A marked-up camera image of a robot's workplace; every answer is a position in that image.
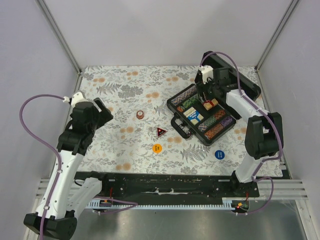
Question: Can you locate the blue small blind button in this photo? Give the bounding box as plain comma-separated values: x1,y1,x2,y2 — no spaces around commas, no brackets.
214,150,225,160

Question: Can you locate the floral table mat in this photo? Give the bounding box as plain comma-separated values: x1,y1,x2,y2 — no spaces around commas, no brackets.
68,65,283,178

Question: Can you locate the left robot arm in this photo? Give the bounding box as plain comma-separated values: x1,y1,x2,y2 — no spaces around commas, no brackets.
23,92,113,240

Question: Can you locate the triangular all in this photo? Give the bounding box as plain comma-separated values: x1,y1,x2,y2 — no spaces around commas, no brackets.
156,127,168,138

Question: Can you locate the green blue chip row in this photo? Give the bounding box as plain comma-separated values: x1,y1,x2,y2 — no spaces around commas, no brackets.
197,116,217,132

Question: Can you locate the white cable duct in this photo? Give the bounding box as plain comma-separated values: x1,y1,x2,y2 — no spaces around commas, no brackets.
85,198,249,213

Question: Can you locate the black poker chip case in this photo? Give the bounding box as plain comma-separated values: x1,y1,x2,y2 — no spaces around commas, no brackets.
166,51,261,146

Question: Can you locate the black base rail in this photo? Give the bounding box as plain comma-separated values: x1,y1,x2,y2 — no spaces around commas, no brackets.
74,171,260,204

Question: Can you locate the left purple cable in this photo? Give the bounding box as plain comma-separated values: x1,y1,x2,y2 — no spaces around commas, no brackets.
19,93,67,238

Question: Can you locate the red playing card deck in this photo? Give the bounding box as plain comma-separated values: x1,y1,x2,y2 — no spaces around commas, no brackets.
202,98,219,111

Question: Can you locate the purple chip row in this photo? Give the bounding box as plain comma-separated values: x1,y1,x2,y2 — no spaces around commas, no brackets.
220,116,233,128

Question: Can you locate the blue playing card deck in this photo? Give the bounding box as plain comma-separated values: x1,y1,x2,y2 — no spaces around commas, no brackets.
183,107,204,125

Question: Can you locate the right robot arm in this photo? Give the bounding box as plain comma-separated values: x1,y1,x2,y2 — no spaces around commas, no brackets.
194,65,283,197

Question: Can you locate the blue orange chip row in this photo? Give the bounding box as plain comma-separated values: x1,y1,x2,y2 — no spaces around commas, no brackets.
171,85,197,106

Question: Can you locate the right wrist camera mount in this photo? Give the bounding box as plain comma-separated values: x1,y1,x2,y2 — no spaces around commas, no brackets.
198,65,214,84

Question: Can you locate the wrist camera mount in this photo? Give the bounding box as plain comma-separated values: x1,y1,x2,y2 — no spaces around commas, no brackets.
62,91,88,108
198,65,214,84

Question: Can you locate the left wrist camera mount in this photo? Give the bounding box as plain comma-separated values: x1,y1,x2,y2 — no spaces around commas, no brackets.
62,91,88,108

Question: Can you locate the red poker chip stack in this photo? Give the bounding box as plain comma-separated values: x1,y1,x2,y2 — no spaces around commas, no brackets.
136,110,144,120

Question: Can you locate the yellow big blind button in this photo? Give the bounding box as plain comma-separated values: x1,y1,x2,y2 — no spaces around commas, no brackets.
152,143,163,154

